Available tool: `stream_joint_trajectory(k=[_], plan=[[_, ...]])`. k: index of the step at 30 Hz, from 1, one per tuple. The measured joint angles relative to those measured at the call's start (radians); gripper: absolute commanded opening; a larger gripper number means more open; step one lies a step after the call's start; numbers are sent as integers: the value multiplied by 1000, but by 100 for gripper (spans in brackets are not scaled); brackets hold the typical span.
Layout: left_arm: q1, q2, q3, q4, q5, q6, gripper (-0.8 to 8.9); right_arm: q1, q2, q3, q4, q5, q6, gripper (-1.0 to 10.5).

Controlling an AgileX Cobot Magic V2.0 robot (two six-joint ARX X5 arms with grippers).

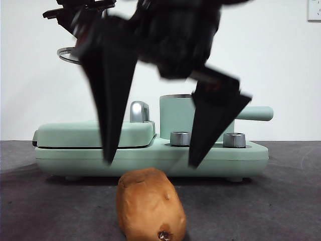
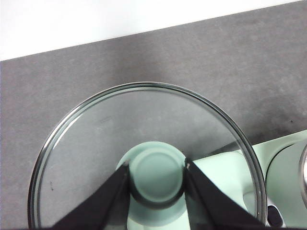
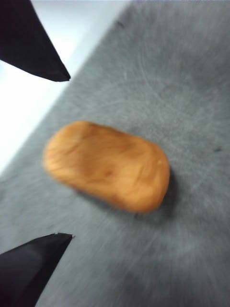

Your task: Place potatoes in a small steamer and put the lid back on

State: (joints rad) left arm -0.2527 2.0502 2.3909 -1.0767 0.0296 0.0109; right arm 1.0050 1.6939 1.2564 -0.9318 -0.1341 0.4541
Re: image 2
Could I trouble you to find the mint green breakfast maker base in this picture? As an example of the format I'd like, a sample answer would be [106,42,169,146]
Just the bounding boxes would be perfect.
[248,130,307,173]

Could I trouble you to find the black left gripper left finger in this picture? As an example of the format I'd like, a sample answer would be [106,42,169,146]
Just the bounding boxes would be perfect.
[50,162,132,230]

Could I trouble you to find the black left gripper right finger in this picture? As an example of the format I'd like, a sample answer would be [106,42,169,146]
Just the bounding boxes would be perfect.
[185,162,273,230]

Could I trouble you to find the glass pot lid green knob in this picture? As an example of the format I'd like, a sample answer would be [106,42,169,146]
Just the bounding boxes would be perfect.
[27,81,268,230]

